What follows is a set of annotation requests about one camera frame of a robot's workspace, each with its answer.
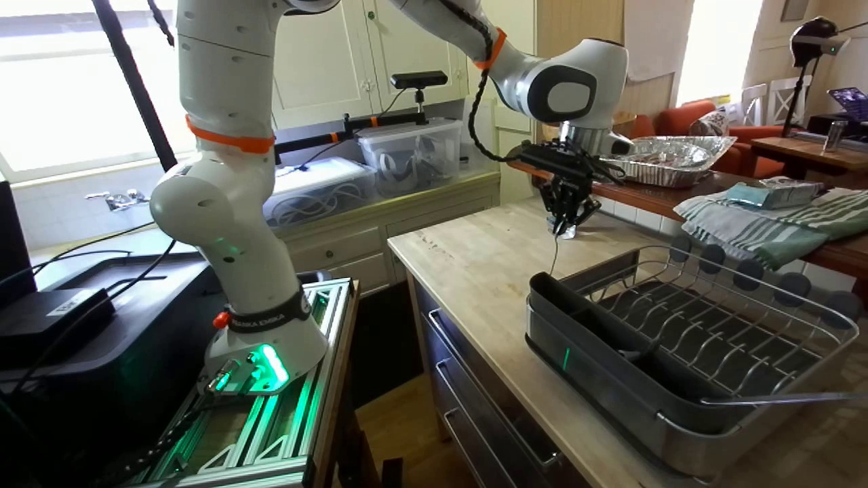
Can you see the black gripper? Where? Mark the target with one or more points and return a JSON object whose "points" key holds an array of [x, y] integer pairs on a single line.
{"points": [[570, 174]]}

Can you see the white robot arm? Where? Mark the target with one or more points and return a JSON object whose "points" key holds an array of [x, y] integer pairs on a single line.
{"points": [[216, 202]]}

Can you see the steel dish rack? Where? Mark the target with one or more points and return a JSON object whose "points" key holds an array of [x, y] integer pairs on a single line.
{"points": [[691, 354]]}

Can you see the striped dish towels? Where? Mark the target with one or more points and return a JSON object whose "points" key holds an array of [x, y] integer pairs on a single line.
{"points": [[775, 220]]}

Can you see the aluminium foil tray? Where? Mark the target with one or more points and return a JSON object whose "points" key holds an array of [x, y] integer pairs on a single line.
{"points": [[674, 160]]}

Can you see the clear plastic storage bin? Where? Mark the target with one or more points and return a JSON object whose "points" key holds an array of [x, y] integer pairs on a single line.
{"points": [[414, 158]]}

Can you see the black camera on boom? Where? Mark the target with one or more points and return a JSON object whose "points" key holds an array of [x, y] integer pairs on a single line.
{"points": [[419, 80]]}

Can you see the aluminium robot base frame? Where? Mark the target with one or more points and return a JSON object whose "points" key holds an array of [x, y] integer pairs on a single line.
{"points": [[233, 438]]}

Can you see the black box with cables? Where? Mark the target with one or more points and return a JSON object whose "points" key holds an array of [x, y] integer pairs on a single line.
{"points": [[95, 365]]}

